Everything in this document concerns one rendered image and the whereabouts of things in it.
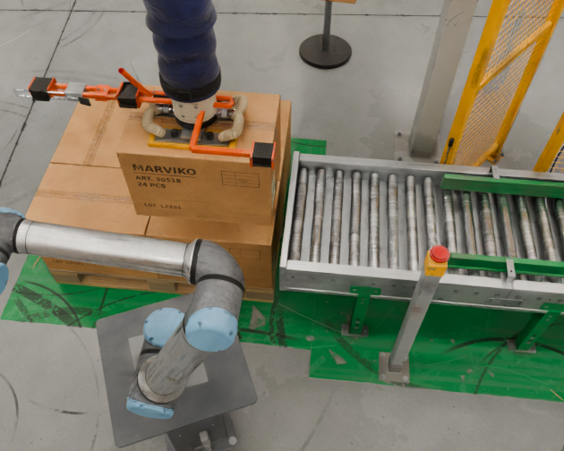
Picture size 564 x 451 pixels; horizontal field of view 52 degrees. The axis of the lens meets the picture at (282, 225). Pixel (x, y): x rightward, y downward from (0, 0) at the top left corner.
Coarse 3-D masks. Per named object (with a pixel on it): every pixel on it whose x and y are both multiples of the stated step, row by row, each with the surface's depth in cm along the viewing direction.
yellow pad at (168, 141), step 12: (168, 132) 224; (180, 132) 224; (204, 132) 224; (216, 132) 224; (156, 144) 221; (168, 144) 221; (180, 144) 221; (204, 144) 220; (216, 144) 220; (228, 144) 221
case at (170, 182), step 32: (256, 96) 240; (128, 128) 229; (224, 128) 229; (256, 128) 229; (128, 160) 224; (160, 160) 222; (192, 160) 220; (224, 160) 219; (160, 192) 239; (192, 192) 236; (224, 192) 234; (256, 192) 232; (256, 224) 249
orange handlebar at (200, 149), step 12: (60, 84) 223; (60, 96) 222; (84, 96) 220; (96, 96) 220; (108, 96) 220; (216, 96) 220; (228, 96) 220; (192, 132) 208; (192, 144) 204; (240, 156) 203
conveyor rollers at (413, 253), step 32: (320, 192) 282; (352, 192) 284; (448, 192) 282; (480, 192) 283; (320, 224) 272; (352, 224) 271; (416, 224) 272; (448, 224) 271; (544, 224) 271; (352, 256) 260; (416, 256) 260; (512, 256) 260
